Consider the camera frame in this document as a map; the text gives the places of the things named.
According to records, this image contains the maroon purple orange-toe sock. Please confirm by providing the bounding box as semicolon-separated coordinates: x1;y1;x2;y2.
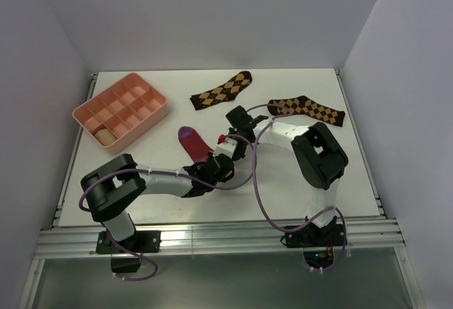
178;126;213;163

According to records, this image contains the tan maroon purple-striped sock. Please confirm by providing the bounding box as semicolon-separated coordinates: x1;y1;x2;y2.
94;129;117;146

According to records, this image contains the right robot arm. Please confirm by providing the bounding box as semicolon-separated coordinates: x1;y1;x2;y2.
232;119;349;245

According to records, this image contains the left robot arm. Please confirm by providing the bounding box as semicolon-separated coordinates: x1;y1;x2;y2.
79;154;234;252

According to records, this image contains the brown argyle sock left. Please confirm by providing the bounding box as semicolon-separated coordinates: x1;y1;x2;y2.
190;71;253;111

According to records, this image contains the brown argyle sock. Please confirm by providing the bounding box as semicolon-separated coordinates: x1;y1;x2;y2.
190;71;253;111
268;95;345;127

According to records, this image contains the brown argyle sock right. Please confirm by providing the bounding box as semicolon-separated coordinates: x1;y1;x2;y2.
268;95;345;127

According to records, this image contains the pink divided organizer tray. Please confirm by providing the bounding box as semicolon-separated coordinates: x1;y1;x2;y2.
72;73;169;155

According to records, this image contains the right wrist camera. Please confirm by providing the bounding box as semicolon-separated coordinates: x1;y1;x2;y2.
225;106;268;132

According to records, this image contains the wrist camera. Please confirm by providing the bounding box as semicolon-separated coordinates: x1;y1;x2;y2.
213;134;238;159
225;106;268;132

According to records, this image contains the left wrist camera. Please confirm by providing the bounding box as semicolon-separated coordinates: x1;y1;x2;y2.
213;134;238;159

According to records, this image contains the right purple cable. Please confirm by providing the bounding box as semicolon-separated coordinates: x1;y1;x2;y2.
243;103;350;274

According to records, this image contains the purple cable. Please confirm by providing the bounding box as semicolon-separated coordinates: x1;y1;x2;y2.
78;134;258;281
243;103;350;274

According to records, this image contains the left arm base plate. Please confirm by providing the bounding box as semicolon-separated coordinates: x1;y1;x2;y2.
96;231;161;255

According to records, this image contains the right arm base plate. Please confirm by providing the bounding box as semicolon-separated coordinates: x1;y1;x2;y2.
280;224;345;248

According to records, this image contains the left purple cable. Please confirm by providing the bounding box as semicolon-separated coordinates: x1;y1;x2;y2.
78;134;258;281

